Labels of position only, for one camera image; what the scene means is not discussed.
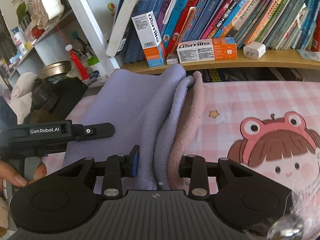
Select purple and pink knit sweater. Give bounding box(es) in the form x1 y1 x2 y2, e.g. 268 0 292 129
63 64 204 190

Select person's left hand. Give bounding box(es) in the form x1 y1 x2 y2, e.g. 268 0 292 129
0 161 47 190

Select white cream garment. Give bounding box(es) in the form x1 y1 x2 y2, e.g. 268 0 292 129
9 72 37 124

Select brass metal bowl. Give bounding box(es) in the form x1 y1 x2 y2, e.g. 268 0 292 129
41 61 71 78

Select pink checkered cartoon table mat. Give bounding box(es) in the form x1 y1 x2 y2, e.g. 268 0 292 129
41 80 320 201

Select red tassel ornament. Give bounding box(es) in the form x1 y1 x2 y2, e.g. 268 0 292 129
56 24 89 81

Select lying usmile toothpaste box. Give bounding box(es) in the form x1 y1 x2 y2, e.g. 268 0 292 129
176 37 238 63

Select white and wood bookshelf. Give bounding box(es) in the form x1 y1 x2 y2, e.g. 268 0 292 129
10 0 319 76

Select upright usmile toothpaste box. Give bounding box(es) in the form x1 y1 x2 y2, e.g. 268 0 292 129
132 11 165 68

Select white charger cube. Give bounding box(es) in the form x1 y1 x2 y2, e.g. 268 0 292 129
243 42 266 60

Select white leaning book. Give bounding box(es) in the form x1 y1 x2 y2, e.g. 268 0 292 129
106 0 140 57

